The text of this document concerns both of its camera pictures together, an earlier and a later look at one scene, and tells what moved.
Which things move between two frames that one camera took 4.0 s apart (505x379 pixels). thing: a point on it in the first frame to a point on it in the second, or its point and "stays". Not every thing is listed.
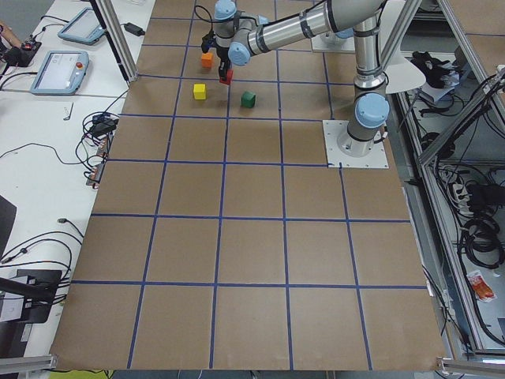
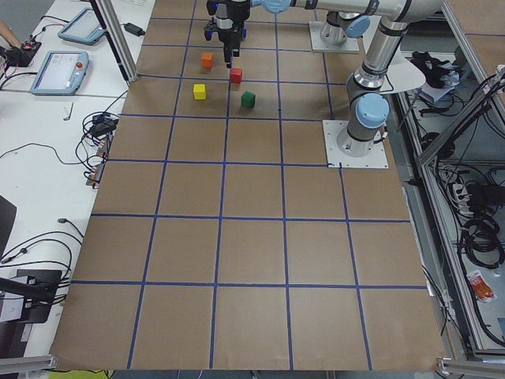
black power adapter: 134,29 stays
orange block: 207,60 stays
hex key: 72,106 stays
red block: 229,77 to 236,75
